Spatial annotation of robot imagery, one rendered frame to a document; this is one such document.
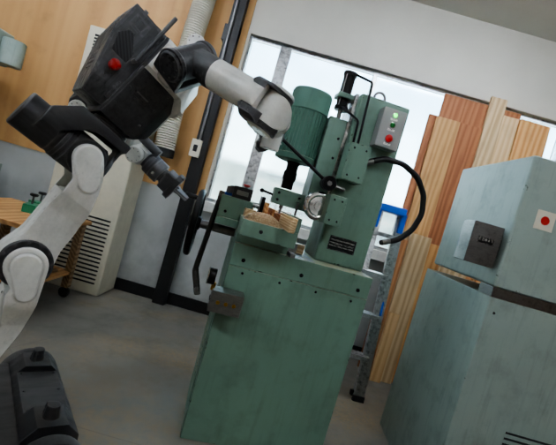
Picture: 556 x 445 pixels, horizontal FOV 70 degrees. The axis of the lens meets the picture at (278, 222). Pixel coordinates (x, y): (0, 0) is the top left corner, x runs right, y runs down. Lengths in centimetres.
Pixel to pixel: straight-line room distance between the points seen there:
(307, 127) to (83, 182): 89
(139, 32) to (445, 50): 256
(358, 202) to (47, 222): 114
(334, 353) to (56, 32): 306
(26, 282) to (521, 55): 343
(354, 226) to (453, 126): 168
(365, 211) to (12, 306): 129
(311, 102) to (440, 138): 163
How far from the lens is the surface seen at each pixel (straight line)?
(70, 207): 133
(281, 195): 172
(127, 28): 134
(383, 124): 171
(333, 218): 160
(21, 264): 132
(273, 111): 110
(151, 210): 322
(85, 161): 130
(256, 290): 157
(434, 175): 312
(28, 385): 163
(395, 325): 290
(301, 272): 158
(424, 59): 341
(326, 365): 172
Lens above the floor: 99
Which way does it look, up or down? 3 degrees down
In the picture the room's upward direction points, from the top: 16 degrees clockwise
